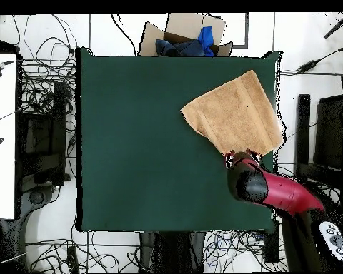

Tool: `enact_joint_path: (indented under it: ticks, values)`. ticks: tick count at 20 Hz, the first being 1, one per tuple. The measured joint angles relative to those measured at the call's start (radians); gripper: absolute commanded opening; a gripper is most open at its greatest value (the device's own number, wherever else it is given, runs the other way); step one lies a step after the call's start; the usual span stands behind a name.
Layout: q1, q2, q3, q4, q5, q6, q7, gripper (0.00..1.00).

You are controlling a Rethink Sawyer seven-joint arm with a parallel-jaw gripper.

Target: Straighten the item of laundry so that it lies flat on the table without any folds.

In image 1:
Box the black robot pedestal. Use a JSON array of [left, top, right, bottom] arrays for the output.
[[139, 231, 207, 273]]

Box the navy blue garment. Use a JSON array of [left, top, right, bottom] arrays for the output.
[[154, 38, 207, 57]]

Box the black power adapter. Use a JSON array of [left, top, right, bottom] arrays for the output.
[[296, 59, 322, 73]]

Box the grey chair base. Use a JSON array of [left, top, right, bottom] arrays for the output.
[[16, 183, 62, 229]]

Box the tan terry towel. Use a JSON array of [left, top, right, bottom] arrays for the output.
[[180, 69, 284, 157]]

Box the black cable tangle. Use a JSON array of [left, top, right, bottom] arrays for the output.
[[24, 230, 141, 274], [274, 162, 342, 203], [204, 229, 289, 273], [12, 14, 79, 116]]

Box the black upright bar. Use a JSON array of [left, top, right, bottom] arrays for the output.
[[293, 93, 312, 186]]

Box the black tripod leg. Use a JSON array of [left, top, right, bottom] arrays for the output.
[[323, 11, 343, 40]]

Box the black power strip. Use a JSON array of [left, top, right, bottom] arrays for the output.
[[66, 245, 81, 274]]

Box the black equipment frame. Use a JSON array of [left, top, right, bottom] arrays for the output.
[[16, 81, 72, 188]]

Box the bright blue cloth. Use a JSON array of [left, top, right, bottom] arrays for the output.
[[197, 25, 215, 57]]

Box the white desk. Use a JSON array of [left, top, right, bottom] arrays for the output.
[[0, 52, 17, 220]]

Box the black floor box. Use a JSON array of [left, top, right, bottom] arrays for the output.
[[263, 225, 280, 264]]

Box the dark green tablecloth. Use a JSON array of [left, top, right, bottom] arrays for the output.
[[74, 46, 282, 233]]

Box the brown cardboard box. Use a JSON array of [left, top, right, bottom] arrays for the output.
[[138, 12, 234, 57]]

